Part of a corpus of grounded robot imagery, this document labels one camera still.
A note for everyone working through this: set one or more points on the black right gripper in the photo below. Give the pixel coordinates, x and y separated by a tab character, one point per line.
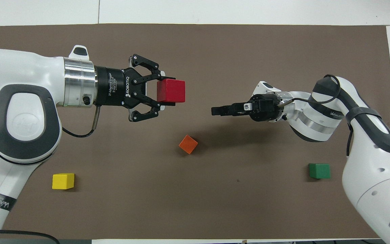
266	108

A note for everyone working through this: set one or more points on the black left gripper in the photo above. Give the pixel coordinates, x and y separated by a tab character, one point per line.
113	86

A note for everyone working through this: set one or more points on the red wooden block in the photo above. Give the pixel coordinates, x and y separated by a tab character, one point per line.
170	90

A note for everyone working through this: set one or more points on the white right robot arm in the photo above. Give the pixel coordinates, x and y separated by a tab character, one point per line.
367	176

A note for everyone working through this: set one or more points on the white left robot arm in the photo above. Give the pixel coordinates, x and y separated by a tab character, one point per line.
29	84

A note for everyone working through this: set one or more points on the orange wooden block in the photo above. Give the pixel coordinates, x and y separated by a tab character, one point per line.
188	144

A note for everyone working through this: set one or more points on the green wooden block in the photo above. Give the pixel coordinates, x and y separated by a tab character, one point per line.
319	171

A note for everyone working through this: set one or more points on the yellow wooden block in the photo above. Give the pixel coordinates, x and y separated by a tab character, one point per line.
63	181

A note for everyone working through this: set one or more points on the brown table mat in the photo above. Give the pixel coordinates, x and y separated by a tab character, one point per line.
215	189

